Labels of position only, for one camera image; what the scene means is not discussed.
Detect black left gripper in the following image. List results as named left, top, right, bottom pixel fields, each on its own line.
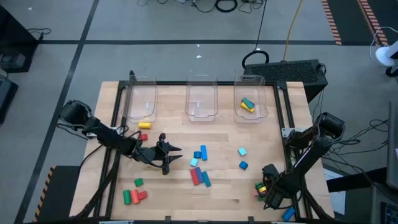
left=136, top=133, right=183, bottom=175

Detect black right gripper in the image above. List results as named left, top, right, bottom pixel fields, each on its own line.
left=260, top=164, right=282, bottom=210

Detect teal long block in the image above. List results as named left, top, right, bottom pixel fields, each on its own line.
left=201, top=170, right=212, bottom=188

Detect clear plastic bin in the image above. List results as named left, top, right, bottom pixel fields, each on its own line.
left=120, top=74, right=159, bottom=123
left=184, top=73, right=219, bottom=123
left=233, top=74, right=269, bottom=124

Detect black floor bar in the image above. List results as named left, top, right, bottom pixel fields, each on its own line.
left=326, top=167, right=389, bottom=193

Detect black perforated computer case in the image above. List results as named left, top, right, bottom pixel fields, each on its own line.
left=243, top=58, right=329, bottom=104

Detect black hazard-striped floor mat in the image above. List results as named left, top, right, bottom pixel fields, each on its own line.
left=321, top=0, right=361, bottom=46
left=32, top=164, right=82, bottom=224
left=356, top=0, right=398, bottom=47

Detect grey monitor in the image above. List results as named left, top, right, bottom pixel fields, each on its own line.
left=386, top=99, right=398, bottom=191

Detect dark grey case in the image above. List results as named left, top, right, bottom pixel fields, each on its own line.
left=0, top=77, right=19, bottom=124

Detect white stand base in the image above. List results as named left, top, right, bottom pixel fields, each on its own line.
left=374, top=39, right=398, bottom=68

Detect black cabinet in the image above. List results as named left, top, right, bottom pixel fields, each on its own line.
left=0, top=5, right=40, bottom=74

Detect black cable bundle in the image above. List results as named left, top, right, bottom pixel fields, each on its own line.
left=284, top=186, right=330, bottom=220
left=74, top=144, right=124, bottom=218

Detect black aluminium table frame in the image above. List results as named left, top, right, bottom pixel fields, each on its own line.
left=105, top=79, right=312, bottom=222

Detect silver left arm base bracket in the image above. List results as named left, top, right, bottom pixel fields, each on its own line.
left=81, top=126, right=125, bottom=139

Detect black floor cable tangle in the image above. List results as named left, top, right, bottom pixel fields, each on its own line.
left=323, top=118, right=389, bottom=175

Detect black cable with coil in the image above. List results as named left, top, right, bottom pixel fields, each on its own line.
left=241, top=0, right=271, bottom=70

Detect coiled black cable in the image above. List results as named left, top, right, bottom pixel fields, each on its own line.
left=215, top=0, right=239, bottom=14

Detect thin black floor cable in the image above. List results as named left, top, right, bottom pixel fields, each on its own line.
left=136, top=0, right=216, bottom=14

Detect long yellow cable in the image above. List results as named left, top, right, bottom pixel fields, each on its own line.
left=282, top=0, right=304, bottom=62

